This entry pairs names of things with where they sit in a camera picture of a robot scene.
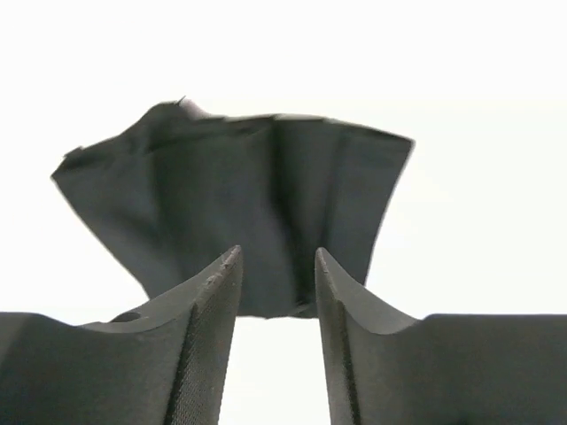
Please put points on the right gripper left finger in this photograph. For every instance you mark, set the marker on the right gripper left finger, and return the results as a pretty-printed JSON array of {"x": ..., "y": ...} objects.
[{"x": 163, "y": 362}]

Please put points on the black pleated skirt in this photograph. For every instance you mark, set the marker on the black pleated skirt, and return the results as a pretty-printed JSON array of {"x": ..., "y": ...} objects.
[{"x": 174, "y": 191}]

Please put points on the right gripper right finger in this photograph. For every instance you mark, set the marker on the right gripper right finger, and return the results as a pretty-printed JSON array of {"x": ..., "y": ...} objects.
[{"x": 383, "y": 366}]

